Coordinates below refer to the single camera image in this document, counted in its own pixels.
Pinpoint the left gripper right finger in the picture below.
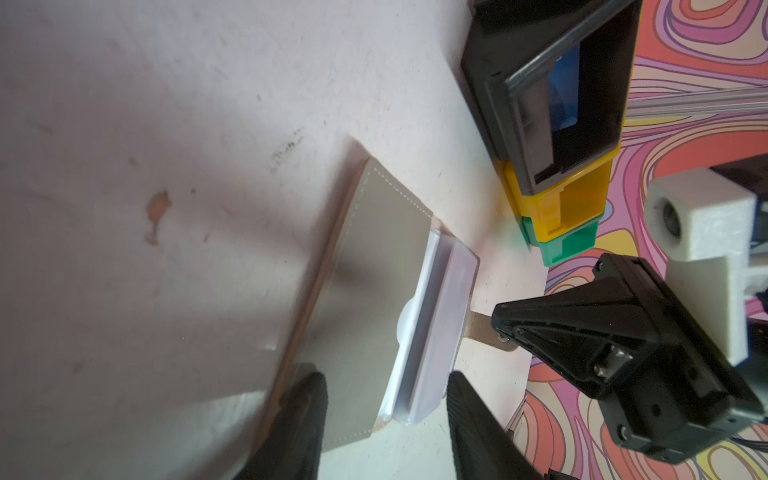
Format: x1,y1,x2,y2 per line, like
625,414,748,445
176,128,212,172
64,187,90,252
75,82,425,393
446,371,542,479

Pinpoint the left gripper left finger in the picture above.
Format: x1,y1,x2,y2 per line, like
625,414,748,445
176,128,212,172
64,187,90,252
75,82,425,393
235,372,328,479

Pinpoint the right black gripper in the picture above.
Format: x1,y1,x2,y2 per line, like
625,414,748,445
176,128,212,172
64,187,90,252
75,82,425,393
491,253,767,465

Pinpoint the blue VIP credit card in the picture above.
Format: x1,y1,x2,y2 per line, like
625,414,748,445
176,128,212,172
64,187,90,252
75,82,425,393
548,44,580,132

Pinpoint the green plastic bin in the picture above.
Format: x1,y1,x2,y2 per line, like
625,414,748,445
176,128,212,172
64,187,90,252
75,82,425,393
522,217,600,267

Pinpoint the yellow plastic bin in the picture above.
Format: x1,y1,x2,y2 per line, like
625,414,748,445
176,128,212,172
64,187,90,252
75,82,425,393
493,146,620,243

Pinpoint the black plastic bin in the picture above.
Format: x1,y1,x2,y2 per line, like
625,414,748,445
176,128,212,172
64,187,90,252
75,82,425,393
461,0,642,195

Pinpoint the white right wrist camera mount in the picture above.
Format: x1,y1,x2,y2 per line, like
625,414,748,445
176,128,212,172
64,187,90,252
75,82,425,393
644,168,767,365

